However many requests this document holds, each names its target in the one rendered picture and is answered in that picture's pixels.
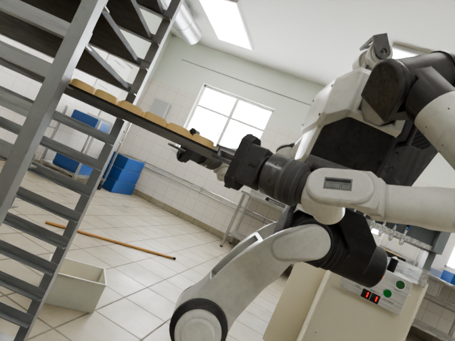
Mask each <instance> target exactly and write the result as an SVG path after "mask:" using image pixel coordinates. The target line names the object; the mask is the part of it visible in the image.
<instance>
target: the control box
mask: <svg viewBox="0 0 455 341"><path fill-rule="evenodd" d="M397 281H403V282H404V283H405V287H404V288H403V289H399V288H397V286H396V282H397ZM412 285H413V283H412V282H411V281H408V280H406V279H404V278H402V277H400V276H398V275H395V274H393V273H391V272H389V271H386V272H385V275H384V278H382V279H381V281H380V282H379V283H378V284H377V285H375V286H374V287H372V288H367V287H365V286H362V285H360V284H358V283H356V282H354V281H351V280H349V279H347V278H344V277H342V280H341V282H340V284H339V286H341V287H342V288H345V289H346V290H349V291H350V292H353V293H354V294H357V295H358V296H361V297H362V298H365V297H364V296H363V295H364V294H365V293H364V292H365V291H366V290H367V291H369V294H368V297H366V298H365V299H366V300H369V301H370V302H372V303H374V304H376V305H378V306H380V307H382V308H384V309H386V310H388V311H390V312H392V313H394V314H396V315H398V316H400V313H401V311H402V309H403V307H404V304H405V302H406V299H407V297H408V294H409V293H410V290H411V288H412ZM384 290H390V291H391V293H392V295H391V297H389V298H387V297H385V296H384V294H383V291H384ZM374 295H377V297H378V298H377V299H376V302H373V301H372V298H374V297H373V296H374Z"/></svg>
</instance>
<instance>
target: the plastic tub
mask: <svg viewBox="0 0 455 341"><path fill-rule="evenodd" d="M105 287H107V281H106V270H105V268H101V267H97V266H94V265H90V264H87V263H82V262H80V261H77V260H72V259H69V258H65V259H64V261H63V263H62V266H61V267H60V270H59V271H58V274H57V276H56V278H55V280H54V283H53V285H52V287H51V289H50V291H49V294H48V295H47V298H46V300H45V302H44V303H47V304H52V305H56V306H62V307H65V308H69V309H74V310H78V311H84V312H87V313H93V312H94V310H95V308H96V306H97V304H98V302H99V300H100V297H101V295H102V293H103V291H104V288H105Z"/></svg>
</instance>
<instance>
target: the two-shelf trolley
mask: <svg viewBox="0 0 455 341"><path fill-rule="evenodd" d="M67 109H68V106H67V105H65V108H64V110H63V112H62V113H63V114H65V113H66V111H67ZM101 123H102V121H101V120H100V121H99V122H98V125H97V127H96V129H99V127H100V125H101ZM131 124H132V123H129V125H128V127H127V130H126V131H123V132H124V133H125V134H124V136H123V138H122V140H121V141H119V143H120V145H119V147H118V149H117V151H116V154H115V155H114V158H113V159H112V162H111V164H110V166H109V168H108V171H107V173H106V175H105V177H104V178H102V179H101V181H100V184H99V185H98V187H97V189H98V190H101V188H102V185H103V183H104V182H105V181H106V178H107V176H108V174H109V172H110V169H111V168H112V165H113V163H114V161H115V159H116V157H117V154H118V152H119V150H120V148H121V146H122V144H123V142H124V140H125V137H126V135H127V134H129V133H128V131H129V128H130V126H131ZM59 125H60V122H58V123H57V125H56V127H55V129H54V131H53V133H52V135H51V137H50V138H51V139H53V138H54V136H55V134H56V132H57V130H58V127H59ZM89 138H90V136H88V137H87V139H86V142H85V144H84V146H83V148H82V150H81V152H82V153H83V152H84V149H85V147H86V145H87V143H88V141H89ZM93 140H94V138H93V137H92V138H91V140H90V142H89V145H88V146H87V149H86V150H85V154H87V153H88V151H89V149H90V147H91V144H92V143H93ZM47 151H48V149H47V148H45V151H44V152H43V155H42V156H41V159H40V163H39V164H41V165H43V166H44V164H45V163H46V164H48V165H50V166H52V167H54V168H56V169H58V170H60V171H62V172H64V173H66V174H68V175H69V176H70V177H71V176H72V178H73V179H74V180H77V178H81V179H89V176H90V175H82V174H78V173H79V171H80V169H81V166H82V164H81V163H80V164H79V166H78V168H77V170H76V173H74V172H72V171H70V170H68V169H66V168H64V167H62V166H59V165H57V164H55V163H53V160H46V159H44V157H45V155H46V153H47Z"/></svg>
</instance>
